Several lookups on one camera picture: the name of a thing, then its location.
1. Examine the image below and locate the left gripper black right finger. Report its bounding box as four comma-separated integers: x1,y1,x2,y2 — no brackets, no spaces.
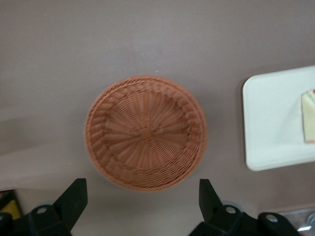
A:
189,178,300,236

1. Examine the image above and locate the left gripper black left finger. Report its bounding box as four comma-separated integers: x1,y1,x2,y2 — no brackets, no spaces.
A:
0,178,89,236

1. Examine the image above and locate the triangular sandwich wedge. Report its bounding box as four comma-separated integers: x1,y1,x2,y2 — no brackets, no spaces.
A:
300,88,315,144

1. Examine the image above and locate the brown round wicker basket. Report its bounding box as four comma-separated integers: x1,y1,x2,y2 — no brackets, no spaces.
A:
84,75,208,193

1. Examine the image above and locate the cream plastic tray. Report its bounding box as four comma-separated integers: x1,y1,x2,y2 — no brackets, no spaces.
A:
242,65,315,172

